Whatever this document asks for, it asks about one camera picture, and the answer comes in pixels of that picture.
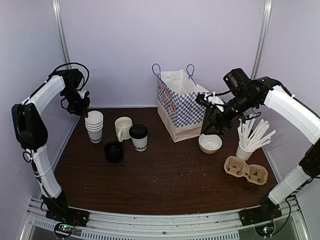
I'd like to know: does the aluminium front rail frame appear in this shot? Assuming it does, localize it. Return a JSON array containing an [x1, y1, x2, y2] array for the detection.
[[21, 194, 311, 240]]

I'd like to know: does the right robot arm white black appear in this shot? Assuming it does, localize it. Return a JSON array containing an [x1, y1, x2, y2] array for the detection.
[[196, 68, 320, 221]]

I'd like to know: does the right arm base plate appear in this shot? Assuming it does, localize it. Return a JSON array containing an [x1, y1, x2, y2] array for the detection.
[[238, 206, 282, 227]]

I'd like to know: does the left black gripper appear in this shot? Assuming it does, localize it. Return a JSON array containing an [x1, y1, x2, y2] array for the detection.
[[61, 86, 91, 118]]

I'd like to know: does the cream ceramic mug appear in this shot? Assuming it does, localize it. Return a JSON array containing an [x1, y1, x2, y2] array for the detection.
[[114, 116, 133, 142]]

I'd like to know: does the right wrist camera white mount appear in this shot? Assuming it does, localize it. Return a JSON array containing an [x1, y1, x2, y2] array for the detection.
[[195, 91, 225, 112]]

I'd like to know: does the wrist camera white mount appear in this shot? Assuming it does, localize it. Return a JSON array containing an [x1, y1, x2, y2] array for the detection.
[[77, 89, 90, 99], [195, 91, 225, 112]]

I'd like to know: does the stack of black cup lids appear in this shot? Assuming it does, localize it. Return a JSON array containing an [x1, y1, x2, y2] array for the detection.
[[103, 141, 124, 164]]

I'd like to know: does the brown cardboard cup carrier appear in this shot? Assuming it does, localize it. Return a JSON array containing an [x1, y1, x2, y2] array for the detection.
[[223, 156, 269, 186]]

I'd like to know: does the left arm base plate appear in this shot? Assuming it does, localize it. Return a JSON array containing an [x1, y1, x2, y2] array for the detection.
[[45, 208, 90, 227]]

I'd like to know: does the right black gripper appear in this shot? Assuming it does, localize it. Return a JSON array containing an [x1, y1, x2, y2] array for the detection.
[[203, 91, 258, 135]]

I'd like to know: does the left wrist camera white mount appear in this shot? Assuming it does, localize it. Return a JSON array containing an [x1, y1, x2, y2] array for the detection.
[[77, 89, 90, 99]]

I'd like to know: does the black plastic cup lid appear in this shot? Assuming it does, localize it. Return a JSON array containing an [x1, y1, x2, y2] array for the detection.
[[129, 124, 149, 139]]

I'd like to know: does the bundle of white wrapped straws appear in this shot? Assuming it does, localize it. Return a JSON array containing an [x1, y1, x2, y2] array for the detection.
[[237, 118, 277, 152]]

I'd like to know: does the stack of white paper cups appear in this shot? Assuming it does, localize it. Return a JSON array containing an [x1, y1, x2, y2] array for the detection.
[[84, 110, 104, 144]]

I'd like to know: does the right aluminium corner post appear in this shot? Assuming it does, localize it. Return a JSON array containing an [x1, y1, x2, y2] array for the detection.
[[251, 0, 273, 79]]

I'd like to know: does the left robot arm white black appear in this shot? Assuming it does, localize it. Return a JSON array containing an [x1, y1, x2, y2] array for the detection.
[[11, 66, 90, 222]]

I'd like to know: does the white paper coffee cup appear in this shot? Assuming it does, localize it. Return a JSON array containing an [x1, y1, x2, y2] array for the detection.
[[131, 136, 148, 152]]

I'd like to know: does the checkered paper takeout bag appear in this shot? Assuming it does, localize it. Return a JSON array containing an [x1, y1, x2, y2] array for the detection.
[[151, 63, 209, 143]]

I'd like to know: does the white ceramic bowl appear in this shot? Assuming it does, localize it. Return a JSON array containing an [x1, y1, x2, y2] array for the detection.
[[198, 134, 223, 155]]

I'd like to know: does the white cup holding straws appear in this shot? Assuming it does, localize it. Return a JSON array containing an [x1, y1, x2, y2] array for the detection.
[[235, 145, 253, 161]]

